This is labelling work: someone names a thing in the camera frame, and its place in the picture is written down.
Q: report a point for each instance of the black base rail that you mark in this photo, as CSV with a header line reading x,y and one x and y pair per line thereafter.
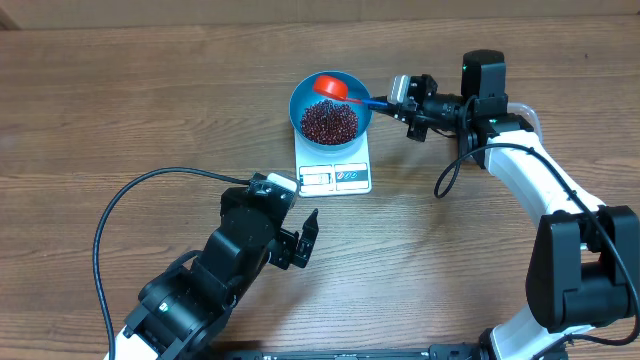
x,y
360,354

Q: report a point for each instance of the white digital kitchen scale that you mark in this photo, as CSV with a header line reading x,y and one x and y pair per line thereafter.
x,y
340,170

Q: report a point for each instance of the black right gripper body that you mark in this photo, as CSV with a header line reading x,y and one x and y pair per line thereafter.
x,y
419,129

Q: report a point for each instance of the red beans in bowl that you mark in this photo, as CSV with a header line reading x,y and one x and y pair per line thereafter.
x,y
328,123

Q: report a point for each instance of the clear plastic container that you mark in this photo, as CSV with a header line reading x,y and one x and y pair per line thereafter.
x,y
529,114

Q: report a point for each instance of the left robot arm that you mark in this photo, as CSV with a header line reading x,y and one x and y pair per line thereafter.
x,y
184,308

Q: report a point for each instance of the red measuring scoop blue handle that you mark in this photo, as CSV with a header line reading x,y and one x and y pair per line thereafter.
x,y
338,90

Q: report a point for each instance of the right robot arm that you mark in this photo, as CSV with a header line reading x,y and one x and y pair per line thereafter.
x,y
584,269

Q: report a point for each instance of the blue bowl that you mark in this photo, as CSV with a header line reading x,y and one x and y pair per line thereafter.
x,y
303,96

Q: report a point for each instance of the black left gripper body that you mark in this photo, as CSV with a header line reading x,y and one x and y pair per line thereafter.
x,y
282,252

